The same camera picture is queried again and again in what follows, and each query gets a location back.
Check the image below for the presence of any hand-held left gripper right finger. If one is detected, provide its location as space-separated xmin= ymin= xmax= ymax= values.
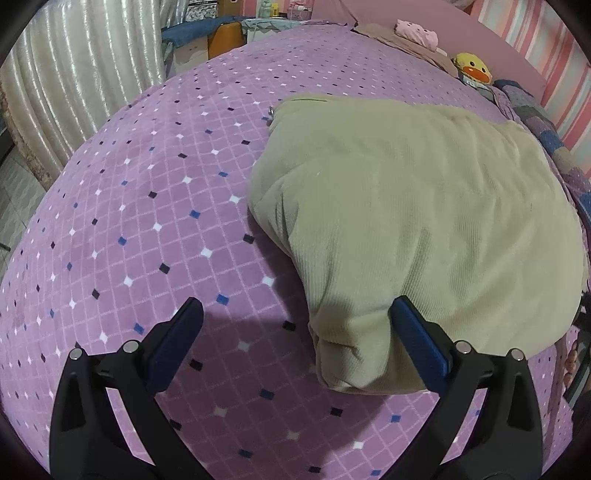
xmin=390 ymin=295 xmax=544 ymax=480

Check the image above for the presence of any brown pillow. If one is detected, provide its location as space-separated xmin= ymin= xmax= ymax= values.
xmin=353 ymin=23 xmax=456 ymax=75

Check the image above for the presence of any purple diamond-pattern bed blanket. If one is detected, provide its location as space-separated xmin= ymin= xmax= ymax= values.
xmin=0 ymin=23 xmax=591 ymax=480

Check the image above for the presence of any blue cloth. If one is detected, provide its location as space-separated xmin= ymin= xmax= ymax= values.
xmin=161 ymin=16 xmax=250 ymax=48

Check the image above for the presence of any blue and purple patchwork quilt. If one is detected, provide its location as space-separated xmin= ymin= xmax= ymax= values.
xmin=492 ymin=78 xmax=591 ymax=217

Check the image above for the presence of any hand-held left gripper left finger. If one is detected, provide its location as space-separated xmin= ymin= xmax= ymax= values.
xmin=48 ymin=298 xmax=218 ymax=480

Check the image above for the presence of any pink folded cloth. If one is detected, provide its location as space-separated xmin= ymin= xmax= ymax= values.
xmin=394 ymin=19 xmax=439 ymax=49

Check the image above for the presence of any yellow duck plush toy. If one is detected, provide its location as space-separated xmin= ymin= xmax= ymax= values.
xmin=450 ymin=52 xmax=493 ymax=86

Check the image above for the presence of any silver pleated curtain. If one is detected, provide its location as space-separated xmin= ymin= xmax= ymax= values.
xmin=0 ymin=0 xmax=168 ymax=188

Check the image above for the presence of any orange chair back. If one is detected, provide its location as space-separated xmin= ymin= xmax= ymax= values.
xmin=208 ymin=21 xmax=245 ymax=59

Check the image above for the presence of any green padded jacket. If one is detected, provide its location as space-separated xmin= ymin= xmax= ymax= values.
xmin=248 ymin=95 xmax=583 ymax=395

